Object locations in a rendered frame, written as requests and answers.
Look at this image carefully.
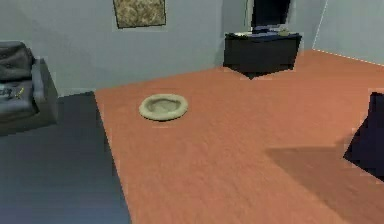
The black television stand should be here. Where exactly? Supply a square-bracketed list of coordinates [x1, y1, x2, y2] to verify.
[222, 31, 303, 80]

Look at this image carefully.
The grey sofa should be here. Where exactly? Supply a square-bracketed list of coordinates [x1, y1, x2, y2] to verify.
[0, 40, 60, 137]

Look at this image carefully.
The brown framed wall picture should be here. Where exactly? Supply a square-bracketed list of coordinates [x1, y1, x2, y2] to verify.
[112, 0, 167, 30]

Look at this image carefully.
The dark blue furniture block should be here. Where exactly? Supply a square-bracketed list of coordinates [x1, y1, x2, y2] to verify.
[343, 91, 384, 183]

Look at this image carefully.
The beige round pet bed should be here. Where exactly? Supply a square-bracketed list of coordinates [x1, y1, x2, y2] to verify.
[138, 93, 189, 122]

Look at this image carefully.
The black television set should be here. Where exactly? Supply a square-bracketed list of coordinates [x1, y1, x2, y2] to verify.
[250, 0, 292, 34]

